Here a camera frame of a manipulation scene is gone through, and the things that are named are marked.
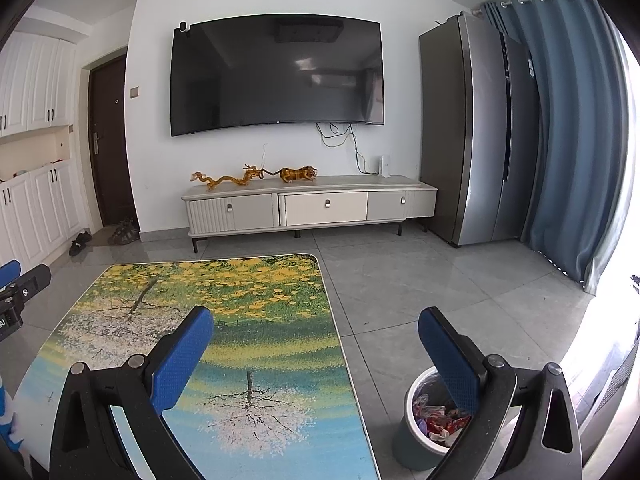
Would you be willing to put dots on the brown sandals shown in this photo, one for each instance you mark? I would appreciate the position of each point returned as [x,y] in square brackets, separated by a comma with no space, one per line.
[122,232]

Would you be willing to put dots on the blue curtain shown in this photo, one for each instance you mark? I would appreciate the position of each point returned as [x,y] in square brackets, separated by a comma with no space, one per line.
[575,135]

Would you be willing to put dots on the red snack packet blue label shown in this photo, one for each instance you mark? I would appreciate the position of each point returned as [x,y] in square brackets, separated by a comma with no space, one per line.
[440,415]

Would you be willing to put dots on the golden dragon figurine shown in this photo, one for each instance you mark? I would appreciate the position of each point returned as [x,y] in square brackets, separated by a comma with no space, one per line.
[227,180]

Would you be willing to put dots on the black shoes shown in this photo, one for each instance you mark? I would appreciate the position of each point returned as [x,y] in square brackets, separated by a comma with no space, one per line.
[80,243]

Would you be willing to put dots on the brown doormat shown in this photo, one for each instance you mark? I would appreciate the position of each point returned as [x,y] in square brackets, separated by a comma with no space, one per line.
[100,236]

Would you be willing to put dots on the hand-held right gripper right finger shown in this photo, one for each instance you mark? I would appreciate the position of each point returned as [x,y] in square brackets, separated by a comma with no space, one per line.
[450,360]

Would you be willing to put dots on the dark brown door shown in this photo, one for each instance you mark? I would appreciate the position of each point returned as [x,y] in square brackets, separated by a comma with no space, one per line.
[112,150]

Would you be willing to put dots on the grey refrigerator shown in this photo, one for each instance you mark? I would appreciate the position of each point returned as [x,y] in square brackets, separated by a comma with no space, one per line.
[470,135]

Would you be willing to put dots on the beige television cabinet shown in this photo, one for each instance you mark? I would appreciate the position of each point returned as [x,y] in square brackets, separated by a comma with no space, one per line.
[325,207]

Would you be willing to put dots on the white wall cabinets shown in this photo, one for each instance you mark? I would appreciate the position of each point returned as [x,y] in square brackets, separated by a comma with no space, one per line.
[30,85]

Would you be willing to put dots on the golden tiger figurine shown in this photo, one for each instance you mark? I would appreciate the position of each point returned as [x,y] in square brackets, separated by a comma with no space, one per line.
[297,175]

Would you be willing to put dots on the white router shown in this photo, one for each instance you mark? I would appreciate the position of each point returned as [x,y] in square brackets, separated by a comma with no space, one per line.
[383,166]

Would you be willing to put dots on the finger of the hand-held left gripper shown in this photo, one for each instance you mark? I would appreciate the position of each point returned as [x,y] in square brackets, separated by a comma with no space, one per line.
[9,271]
[30,285]

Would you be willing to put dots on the small white camera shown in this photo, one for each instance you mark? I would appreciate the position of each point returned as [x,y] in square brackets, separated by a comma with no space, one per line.
[184,26]

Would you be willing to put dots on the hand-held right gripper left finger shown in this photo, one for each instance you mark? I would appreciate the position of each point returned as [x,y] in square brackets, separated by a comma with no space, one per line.
[182,355]

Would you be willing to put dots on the wall-mounted black television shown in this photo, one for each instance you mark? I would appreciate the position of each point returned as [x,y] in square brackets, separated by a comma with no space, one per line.
[275,70]

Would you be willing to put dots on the white trash bin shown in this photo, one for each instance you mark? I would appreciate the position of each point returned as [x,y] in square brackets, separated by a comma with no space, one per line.
[405,445]

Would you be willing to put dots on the wall switch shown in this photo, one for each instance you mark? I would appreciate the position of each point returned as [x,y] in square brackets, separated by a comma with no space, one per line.
[134,92]

